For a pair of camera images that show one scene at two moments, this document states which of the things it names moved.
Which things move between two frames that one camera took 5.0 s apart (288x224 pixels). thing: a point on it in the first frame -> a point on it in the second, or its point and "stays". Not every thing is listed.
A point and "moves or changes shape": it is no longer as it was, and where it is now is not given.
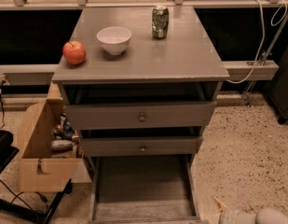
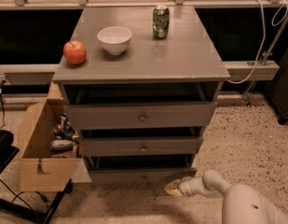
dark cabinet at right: x=280 y=89 stays
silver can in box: x=61 y=145 stays
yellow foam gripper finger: x=222 y=206 -> x=172 y=188
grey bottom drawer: x=144 y=189 moves or changes shape
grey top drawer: x=139 y=116 stays
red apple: x=74 y=52 stays
